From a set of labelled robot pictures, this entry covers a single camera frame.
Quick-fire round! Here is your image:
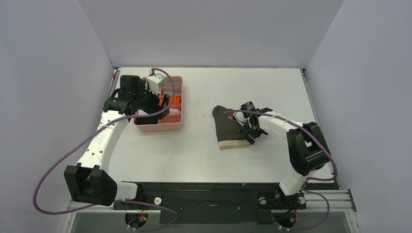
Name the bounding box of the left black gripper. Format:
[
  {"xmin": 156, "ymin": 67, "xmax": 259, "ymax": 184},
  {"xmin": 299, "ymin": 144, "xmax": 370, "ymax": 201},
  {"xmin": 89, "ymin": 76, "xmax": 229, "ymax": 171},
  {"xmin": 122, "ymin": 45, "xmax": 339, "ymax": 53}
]
[{"xmin": 134, "ymin": 82, "xmax": 169, "ymax": 119}]

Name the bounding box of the olive underwear beige waistband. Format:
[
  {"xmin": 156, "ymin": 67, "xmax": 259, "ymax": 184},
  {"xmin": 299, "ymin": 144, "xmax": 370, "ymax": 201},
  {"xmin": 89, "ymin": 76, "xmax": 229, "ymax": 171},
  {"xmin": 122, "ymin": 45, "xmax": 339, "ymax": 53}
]
[{"xmin": 212, "ymin": 105, "xmax": 251, "ymax": 150}]

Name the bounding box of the pink divided organizer tray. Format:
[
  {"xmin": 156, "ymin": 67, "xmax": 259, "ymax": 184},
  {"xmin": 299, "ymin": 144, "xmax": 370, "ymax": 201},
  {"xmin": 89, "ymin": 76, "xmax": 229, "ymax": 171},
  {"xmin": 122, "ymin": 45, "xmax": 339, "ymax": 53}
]
[{"xmin": 133, "ymin": 76, "xmax": 183, "ymax": 132}]

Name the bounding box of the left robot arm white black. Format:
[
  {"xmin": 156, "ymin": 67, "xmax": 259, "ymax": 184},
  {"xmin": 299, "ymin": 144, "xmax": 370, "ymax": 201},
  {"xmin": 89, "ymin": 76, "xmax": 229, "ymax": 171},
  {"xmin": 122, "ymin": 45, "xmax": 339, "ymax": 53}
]
[{"xmin": 64, "ymin": 73, "xmax": 171, "ymax": 209}]

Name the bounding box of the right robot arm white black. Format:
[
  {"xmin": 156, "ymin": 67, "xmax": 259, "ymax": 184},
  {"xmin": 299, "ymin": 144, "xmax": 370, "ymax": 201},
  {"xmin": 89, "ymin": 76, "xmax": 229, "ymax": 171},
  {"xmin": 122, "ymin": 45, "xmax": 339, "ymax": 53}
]
[{"xmin": 238, "ymin": 101, "xmax": 332, "ymax": 207}]

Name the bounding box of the pink rolled underwear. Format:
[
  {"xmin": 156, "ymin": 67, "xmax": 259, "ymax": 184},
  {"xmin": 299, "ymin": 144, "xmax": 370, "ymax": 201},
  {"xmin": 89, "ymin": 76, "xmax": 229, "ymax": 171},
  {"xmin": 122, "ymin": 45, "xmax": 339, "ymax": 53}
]
[{"xmin": 167, "ymin": 108, "xmax": 181, "ymax": 116}]

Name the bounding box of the orange rolled underwear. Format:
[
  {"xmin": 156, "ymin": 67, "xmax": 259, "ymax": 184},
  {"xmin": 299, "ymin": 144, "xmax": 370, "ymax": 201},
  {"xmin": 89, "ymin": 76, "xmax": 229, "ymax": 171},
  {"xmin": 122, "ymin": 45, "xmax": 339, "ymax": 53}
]
[{"xmin": 159, "ymin": 95, "xmax": 182, "ymax": 105}]

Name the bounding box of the grey striped rolled underwear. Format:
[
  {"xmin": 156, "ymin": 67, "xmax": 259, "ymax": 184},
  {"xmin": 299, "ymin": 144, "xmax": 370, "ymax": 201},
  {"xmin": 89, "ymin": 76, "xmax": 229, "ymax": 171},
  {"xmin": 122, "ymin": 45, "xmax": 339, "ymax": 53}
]
[{"xmin": 162, "ymin": 82, "xmax": 178, "ymax": 87}]

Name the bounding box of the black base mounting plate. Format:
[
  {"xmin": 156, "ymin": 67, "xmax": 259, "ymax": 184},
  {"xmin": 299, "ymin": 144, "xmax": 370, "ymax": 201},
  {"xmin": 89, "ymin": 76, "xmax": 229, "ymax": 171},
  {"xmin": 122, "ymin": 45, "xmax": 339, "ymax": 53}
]
[{"xmin": 80, "ymin": 182, "xmax": 340, "ymax": 225}]

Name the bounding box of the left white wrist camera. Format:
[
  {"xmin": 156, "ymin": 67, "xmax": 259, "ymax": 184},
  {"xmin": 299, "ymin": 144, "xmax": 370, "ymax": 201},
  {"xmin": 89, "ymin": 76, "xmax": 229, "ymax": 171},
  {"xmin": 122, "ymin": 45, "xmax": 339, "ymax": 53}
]
[{"xmin": 146, "ymin": 74, "xmax": 167, "ymax": 95}]

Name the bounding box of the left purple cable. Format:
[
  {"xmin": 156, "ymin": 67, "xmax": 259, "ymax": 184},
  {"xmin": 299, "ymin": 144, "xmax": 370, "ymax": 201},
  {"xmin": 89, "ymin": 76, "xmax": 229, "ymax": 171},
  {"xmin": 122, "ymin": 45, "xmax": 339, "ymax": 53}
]
[{"xmin": 33, "ymin": 67, "xmax": 179, "ymax": 233}]

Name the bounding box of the aluminium frame rail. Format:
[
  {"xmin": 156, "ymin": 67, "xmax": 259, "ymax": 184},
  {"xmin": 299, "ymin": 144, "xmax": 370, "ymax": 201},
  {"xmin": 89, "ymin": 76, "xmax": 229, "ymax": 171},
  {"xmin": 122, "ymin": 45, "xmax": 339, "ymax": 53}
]
[{"xmin": 61, "ymin": 190, "xmax": 360, "ymax": 233}]

